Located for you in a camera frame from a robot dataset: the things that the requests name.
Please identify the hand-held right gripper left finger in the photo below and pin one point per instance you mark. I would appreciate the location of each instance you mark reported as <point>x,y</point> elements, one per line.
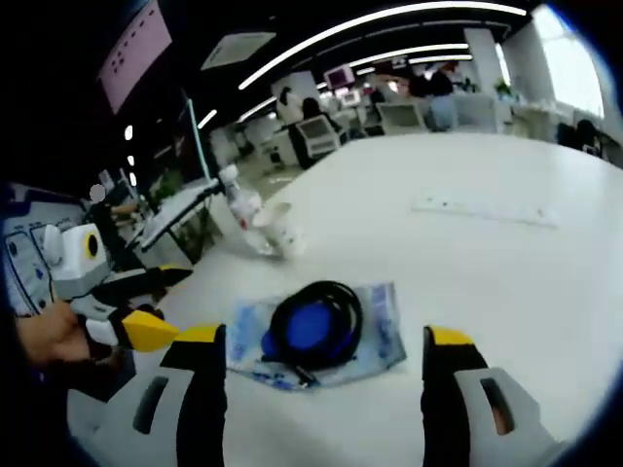
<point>204,389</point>

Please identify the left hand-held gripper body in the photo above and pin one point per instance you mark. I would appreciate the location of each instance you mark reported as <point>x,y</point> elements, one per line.
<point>73,258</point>

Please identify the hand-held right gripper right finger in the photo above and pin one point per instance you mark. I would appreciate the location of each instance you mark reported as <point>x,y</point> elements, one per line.
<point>448,389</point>

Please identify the light blue packet item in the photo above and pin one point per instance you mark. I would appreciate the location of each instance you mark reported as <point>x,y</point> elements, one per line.
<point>384,340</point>

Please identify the clear plastic bottle item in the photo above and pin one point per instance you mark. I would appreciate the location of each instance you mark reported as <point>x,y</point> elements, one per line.
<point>241,204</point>

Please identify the person's left hand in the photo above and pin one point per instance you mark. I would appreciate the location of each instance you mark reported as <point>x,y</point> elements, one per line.
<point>48,335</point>

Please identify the white tilted desk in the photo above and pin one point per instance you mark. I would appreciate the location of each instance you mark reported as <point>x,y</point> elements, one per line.
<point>170,214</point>

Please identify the white table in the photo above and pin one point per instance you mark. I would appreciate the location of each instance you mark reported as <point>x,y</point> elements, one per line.
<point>462,292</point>

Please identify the large standing monitor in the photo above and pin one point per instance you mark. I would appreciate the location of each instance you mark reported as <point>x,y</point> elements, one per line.
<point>192,146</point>

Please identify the pink ceiling screen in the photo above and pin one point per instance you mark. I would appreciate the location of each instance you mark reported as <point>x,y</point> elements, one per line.
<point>136,53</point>

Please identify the white office chair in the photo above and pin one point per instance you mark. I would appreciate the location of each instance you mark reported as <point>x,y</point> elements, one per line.
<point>318,138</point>

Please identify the ceiling air vent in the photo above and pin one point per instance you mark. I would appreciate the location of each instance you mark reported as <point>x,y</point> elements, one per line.
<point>238,51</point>

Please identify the green potted plant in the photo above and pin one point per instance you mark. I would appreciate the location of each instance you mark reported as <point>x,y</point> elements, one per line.
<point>502,88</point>

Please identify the wall poster board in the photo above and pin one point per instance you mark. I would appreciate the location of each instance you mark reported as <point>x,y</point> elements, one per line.
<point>19,272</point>

